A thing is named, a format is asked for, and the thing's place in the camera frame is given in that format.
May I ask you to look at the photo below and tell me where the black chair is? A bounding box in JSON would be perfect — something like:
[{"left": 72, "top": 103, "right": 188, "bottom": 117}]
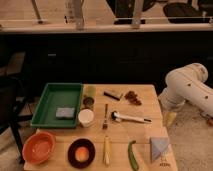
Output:
[{"left": 0, "top": 76, "right": 32, "bottom": 163}]

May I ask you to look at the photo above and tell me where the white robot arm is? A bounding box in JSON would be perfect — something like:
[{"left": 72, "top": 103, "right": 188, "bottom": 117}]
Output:
[{"left": 158, "top": 63, "right": 213, "bottom": 126}]

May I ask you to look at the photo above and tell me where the small dark tin can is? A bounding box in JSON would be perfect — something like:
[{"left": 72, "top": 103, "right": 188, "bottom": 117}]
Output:
[{"left": 83, "top": 97, "right": 94, "bottom": 108}]

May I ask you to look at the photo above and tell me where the brown toy food pile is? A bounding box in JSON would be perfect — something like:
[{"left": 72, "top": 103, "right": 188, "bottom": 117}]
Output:
[{"left": 125, "top": 91, "right": 141, "bottom": 106}]

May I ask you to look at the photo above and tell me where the white cup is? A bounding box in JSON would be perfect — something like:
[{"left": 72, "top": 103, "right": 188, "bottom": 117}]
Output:
[{"left": 78, "top": 109, "right": 94, "bottom": 127}]

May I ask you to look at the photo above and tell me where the grey towel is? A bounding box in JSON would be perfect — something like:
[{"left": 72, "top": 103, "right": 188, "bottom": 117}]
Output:
[{"left": 150, "top": 137, "right": 170, "bottom": 162}]

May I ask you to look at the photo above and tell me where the green pea pod toy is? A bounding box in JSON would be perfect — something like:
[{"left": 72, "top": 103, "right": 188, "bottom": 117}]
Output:
[{"left": 128, "top": 140, "right": 139, "bottom": 171}]

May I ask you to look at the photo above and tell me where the metal fork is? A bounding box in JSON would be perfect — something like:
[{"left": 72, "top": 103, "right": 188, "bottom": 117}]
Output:
[{"left": 102, "top": 104, "right": 108, "bottom": 129}]

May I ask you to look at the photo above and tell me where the dark plate with orange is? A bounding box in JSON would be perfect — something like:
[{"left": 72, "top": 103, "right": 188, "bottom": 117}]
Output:
[{"left": 67, "top": 138, "right": 95, "bottom": 169}]

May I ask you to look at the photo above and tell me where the yellow green cup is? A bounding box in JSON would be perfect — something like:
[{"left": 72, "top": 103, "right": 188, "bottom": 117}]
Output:
[{"left": 84, "top": 85, "right": 96, "bottom": 98}]

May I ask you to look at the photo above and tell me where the red bowl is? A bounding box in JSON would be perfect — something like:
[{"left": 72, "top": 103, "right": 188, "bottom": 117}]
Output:
[{"left": 22, "top": 132, "right": 56, "bottom": 165}]

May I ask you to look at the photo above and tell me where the green plastic tray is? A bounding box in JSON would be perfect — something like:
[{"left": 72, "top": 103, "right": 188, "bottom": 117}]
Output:
[{"left": 31, "top": 83, "right": 83, "bottom": 129}]

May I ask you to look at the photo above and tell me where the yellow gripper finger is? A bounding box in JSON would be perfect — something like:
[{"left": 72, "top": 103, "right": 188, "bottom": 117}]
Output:
[{"left": 165, "top": 112, "right": 177, "bottom": 127}]

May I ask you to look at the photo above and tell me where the grey sponge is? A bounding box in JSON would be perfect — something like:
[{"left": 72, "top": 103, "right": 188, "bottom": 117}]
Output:
[{"left": 56, "top": 107, "right": 75, "bottom": 119}]

